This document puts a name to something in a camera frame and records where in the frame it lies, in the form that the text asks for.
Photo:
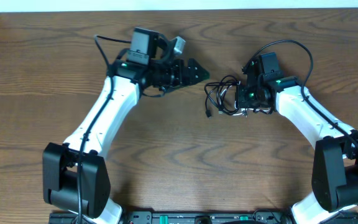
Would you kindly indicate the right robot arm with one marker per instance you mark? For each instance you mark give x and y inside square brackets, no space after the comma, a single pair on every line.
[335,167]

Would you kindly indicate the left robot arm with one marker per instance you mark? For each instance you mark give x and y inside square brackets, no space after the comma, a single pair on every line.
[75,177]

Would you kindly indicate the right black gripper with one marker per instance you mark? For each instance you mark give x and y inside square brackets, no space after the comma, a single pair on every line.
[242,102]

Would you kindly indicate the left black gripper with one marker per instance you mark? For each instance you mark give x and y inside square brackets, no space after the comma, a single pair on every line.
[183,73]

